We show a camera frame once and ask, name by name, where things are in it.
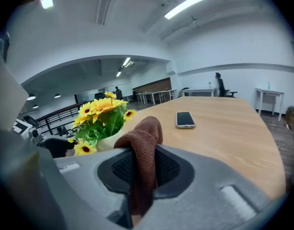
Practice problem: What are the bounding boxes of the white table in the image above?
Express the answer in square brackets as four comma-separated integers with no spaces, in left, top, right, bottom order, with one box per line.
[182,87,218,97]
[255,87,285,122]

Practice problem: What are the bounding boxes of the yellow sunflower potted plant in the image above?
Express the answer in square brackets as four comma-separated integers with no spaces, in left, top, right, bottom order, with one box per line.
[67,92,137,156]

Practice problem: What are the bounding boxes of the black metal railing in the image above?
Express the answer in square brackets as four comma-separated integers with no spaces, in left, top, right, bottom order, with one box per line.
[36,101,90,137]

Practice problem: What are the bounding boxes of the row of white desks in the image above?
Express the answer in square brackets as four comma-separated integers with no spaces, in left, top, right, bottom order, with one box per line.
[136,89,177,105]

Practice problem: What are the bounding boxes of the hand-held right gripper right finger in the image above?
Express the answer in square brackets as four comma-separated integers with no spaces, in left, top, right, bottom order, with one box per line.
[137,144,270,230]

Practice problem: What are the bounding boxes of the brown cloth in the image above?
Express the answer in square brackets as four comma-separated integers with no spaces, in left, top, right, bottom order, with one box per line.
[113,115,164,219]

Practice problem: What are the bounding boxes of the white smartphone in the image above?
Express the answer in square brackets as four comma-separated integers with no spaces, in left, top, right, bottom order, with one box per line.
[175,111,197,129]

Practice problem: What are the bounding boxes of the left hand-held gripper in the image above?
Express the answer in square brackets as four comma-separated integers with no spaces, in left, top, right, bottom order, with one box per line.
[12,115,44,145]

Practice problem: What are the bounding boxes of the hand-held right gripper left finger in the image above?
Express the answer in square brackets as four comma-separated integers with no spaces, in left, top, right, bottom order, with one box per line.
[53,148,136,230]

